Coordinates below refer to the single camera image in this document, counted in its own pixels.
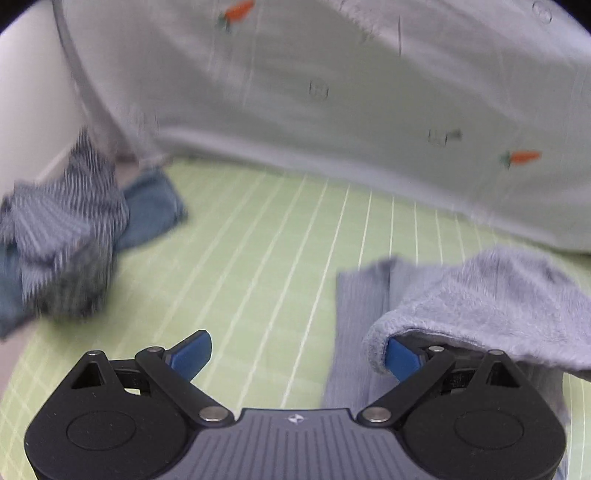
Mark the blue denim jeans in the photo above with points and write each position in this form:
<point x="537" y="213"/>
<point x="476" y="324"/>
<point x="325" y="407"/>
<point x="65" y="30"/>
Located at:
<point x="147" y="212"/>

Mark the grey carrot printed sheet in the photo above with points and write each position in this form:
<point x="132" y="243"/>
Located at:
<point x="346" y="101"/>

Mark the grey zip hoodie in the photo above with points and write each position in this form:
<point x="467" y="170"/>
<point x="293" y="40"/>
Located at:
<point x="471" y="304"/>

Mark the green grid mat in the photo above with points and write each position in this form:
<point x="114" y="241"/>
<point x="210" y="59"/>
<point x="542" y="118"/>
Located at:
<point x="258" y="258"/>

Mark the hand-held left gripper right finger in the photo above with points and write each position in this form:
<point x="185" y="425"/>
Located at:
<point x="402" y="362"/>

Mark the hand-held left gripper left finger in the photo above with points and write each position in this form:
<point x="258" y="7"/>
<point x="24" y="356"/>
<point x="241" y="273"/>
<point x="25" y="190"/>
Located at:
<point x="191" y="354"/>

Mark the blue plaid shirt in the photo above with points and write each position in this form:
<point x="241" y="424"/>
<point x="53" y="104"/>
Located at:
<point x="60" y="244"/>

